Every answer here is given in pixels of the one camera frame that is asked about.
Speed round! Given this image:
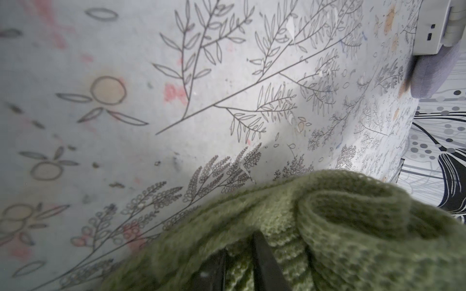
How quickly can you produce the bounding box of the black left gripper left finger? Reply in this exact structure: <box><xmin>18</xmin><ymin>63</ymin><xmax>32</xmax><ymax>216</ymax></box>
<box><xmin>191</xmin><ymin>249</ymin><xmax>228</xmax><ymax>291</ymax></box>

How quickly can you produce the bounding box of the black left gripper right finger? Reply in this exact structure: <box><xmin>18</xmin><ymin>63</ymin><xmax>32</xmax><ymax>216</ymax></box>
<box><xmin>252</xmin><ymin>231</ymin><xmax>291</xmax><ymax>291</ymax></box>

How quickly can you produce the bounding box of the lavender flat pad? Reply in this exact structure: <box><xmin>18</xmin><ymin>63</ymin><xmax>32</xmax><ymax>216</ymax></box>
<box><xmin>410</xmin><ymin>42</ymin><xmax>461</xmax><ymax>99</ymax></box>

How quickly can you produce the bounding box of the white rectangular box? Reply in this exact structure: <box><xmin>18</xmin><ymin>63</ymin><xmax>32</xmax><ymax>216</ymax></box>
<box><xmin>413</xmin><ymin>0</ymin><xmax>466</xmax><ymax>56</ymax></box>

